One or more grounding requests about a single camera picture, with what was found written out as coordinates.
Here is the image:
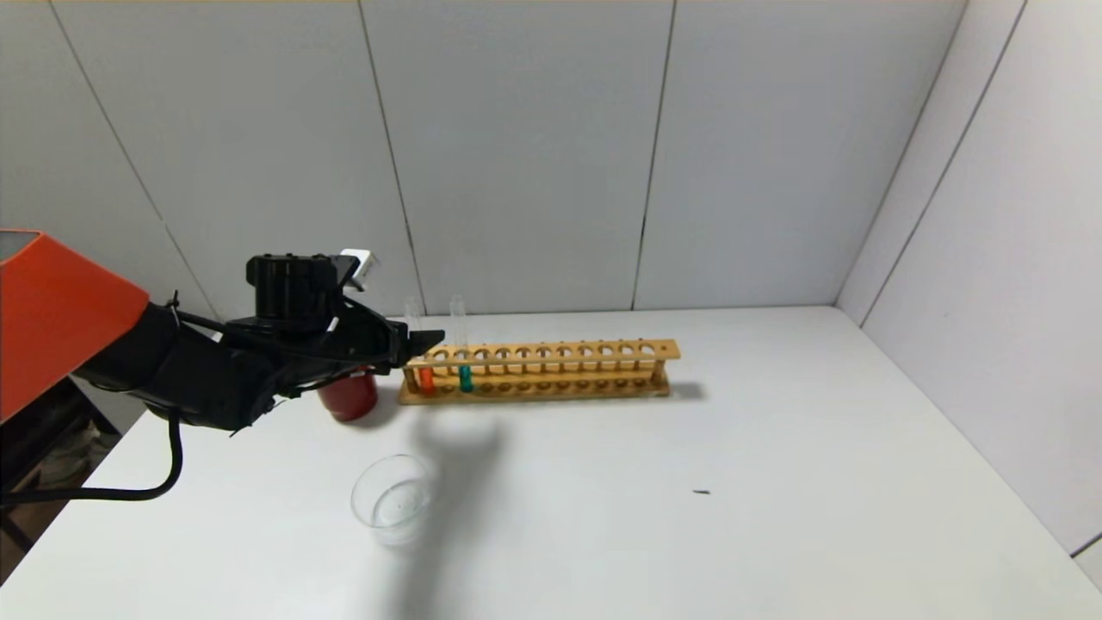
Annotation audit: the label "wooden test tube rack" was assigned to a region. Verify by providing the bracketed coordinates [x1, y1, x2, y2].
[398, 339, 681, 405]

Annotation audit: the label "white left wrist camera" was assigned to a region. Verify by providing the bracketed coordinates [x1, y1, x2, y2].
[340, 249, 381, 290]

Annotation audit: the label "pale shoes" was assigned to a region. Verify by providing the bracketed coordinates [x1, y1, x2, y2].
[38, 422, 111, 494]

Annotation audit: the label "blue pigment glass test tube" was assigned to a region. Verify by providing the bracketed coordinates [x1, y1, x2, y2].
[450, 295, 475, 394]

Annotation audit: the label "dark background furniture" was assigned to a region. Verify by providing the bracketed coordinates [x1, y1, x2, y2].
[0, 379, 119, 561]

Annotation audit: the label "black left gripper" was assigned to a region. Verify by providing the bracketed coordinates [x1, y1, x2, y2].
[332, 296, 445, 376]

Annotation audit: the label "dark red cup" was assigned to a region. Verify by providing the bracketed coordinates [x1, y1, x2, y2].
[317, 369, 380, 423]

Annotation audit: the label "red pigment glass test tube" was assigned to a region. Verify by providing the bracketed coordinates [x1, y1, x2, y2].
[405, 298, 436, 394]

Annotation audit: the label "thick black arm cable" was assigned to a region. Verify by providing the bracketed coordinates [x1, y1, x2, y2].
[0, 409, 184, 505]

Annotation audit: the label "clear glass dish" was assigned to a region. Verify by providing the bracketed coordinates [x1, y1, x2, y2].
[350, 454, 449, 548]

